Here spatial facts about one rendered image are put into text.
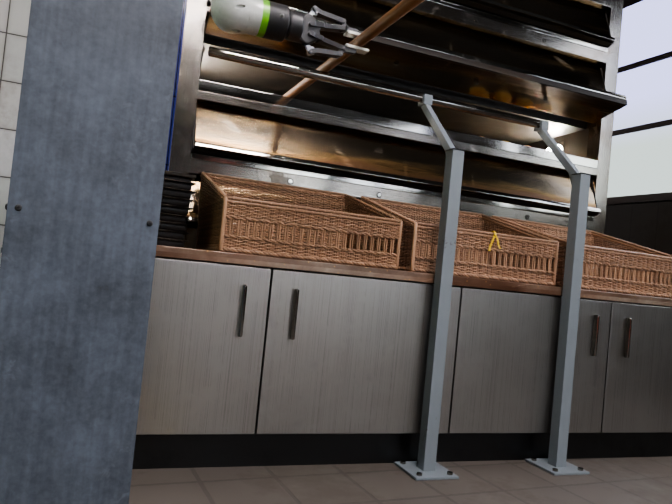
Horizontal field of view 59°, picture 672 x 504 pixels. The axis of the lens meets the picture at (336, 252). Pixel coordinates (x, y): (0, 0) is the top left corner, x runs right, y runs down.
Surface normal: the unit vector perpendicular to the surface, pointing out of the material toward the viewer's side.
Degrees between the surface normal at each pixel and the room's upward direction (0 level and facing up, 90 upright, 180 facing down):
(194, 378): 90
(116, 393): 90
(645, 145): 90
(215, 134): 70
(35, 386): 90
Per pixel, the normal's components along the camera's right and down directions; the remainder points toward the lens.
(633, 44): -0.90, -0.11
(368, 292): 0.36, 0.00
